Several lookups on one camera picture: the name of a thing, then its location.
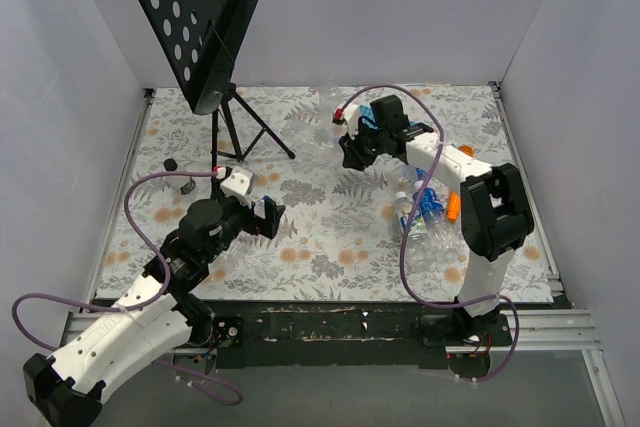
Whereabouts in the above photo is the clear bottle pocari cap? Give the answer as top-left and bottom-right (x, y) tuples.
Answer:
(318, 79), (344, 140)

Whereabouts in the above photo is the clear bottle green logo cap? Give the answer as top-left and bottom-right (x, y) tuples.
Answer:
(282, 120), (340, 153)

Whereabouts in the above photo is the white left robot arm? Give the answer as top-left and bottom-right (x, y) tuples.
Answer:
(23, 196), (286, 426)

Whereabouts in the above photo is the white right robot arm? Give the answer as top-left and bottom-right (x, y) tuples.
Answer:
(332, 87), (534, 345)

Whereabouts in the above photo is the blue label pepsi bottle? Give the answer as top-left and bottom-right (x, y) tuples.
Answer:
(389, 164), (419, 190)

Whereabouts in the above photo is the small black cap bottle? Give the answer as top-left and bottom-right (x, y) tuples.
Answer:
(163, 157), (196, 196)

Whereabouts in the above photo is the green label drink bottle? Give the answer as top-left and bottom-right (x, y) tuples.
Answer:
(394, 191), (427, 239)

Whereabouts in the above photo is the large crumpled clear bottle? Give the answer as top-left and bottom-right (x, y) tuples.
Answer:
(405, 219), (466, 269)

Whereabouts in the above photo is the blue studded building plate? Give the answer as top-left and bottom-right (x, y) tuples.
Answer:
(361, 104), (429, 132)

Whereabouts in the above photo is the black music stand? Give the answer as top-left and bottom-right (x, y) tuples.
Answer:
(138, 0), (295, 162)

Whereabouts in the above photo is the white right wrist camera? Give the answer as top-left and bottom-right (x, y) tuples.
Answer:
(332, 103), (373, 139)

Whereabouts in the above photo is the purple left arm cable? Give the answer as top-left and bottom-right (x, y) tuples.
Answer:
(10, 165), (244, 407)

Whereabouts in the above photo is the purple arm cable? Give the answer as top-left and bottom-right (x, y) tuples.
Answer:
(332, 85), (521, 383)
(10, 165), (244, 407)

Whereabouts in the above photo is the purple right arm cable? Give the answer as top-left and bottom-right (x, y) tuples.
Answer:
(332, 85), (521, 383)

